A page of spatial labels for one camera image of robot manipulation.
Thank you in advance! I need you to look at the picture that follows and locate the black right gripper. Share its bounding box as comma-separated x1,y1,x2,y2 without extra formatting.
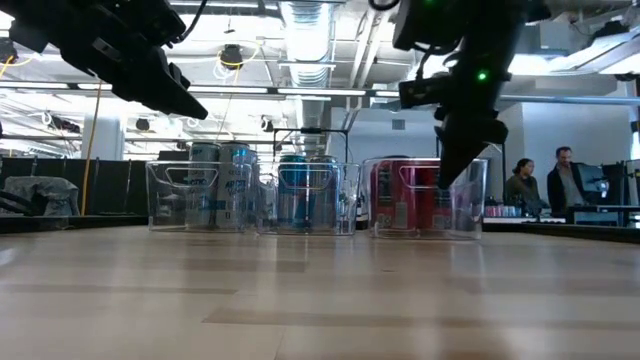
433,29,514,190

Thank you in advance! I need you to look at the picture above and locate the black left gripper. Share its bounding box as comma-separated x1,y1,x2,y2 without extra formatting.
9,0,209,121

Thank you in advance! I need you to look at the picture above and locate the clear plastic bin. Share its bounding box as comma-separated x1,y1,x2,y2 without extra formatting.
144,159,255,234
361,156,489,242
255,161,362,237

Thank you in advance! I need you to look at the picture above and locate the person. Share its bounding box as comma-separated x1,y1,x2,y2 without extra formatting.
503,157,549,217
546,145,591,217

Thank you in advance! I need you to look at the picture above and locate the black partition board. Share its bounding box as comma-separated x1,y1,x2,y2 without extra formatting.
0,156,150,218

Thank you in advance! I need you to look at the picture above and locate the grey horizontal pipe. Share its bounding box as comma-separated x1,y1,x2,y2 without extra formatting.
497,93,640,107

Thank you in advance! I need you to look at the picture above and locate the black desk monitor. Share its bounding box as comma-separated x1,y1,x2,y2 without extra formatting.
577,163,610,200

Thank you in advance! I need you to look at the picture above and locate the long ceiling light strip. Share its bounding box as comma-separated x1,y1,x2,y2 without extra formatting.
0,81,401,100

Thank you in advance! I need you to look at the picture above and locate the grey plastic cover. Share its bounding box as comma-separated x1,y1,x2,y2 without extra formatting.
0,174,81,218

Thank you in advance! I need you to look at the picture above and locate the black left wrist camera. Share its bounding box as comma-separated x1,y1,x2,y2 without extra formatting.
117,0,187,47

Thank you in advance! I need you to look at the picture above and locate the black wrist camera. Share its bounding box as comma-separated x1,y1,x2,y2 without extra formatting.
398,73,454,110
117,0,187,47

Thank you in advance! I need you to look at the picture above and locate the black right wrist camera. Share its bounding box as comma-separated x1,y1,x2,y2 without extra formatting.
398,73,454,110

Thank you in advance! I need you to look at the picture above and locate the black ceiling cable reel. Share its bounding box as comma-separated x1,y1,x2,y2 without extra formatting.
218,43,247,72

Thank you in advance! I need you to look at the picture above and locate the yellow cable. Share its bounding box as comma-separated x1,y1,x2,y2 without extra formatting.
79,79,105,217

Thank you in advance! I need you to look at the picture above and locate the silver ventilation duct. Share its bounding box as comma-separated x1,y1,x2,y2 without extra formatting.
278,0,335,90

